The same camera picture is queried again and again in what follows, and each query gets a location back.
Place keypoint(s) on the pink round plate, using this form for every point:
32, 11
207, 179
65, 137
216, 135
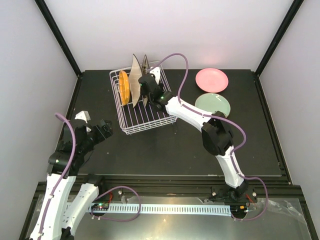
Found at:
211, 80

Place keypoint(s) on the right black frame post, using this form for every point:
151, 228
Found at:
285, 23

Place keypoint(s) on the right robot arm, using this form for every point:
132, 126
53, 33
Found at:
217, 136

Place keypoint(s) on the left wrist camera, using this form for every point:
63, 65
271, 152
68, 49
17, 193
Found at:
84, 116

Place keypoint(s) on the white slotted cable duct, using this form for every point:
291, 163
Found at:
169, 209

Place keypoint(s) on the white wire dish rack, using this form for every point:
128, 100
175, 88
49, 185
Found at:
138, 118

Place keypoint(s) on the orange dotted scalloped plate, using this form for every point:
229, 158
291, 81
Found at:
124, 87

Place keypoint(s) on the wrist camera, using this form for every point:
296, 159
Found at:
84, 116
156, 71

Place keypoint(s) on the left black frame post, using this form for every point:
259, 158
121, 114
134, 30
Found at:
46, 13

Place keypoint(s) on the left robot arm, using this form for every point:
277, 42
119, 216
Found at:
57, 220

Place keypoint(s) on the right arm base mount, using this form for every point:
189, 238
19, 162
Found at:
224, 194

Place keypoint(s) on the black frame post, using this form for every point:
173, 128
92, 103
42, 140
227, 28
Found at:
285, 23
46, 13

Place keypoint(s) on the white square plate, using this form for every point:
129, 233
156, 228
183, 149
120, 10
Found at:
134, 76

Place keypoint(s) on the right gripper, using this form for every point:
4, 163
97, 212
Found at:
162, 86

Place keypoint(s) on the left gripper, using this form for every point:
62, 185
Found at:
101, 135

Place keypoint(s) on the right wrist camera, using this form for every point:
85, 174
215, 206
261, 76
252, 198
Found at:
156, 71

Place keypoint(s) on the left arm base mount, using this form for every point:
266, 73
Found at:
109, 194

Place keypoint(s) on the green floral plate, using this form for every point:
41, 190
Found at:
213, 102

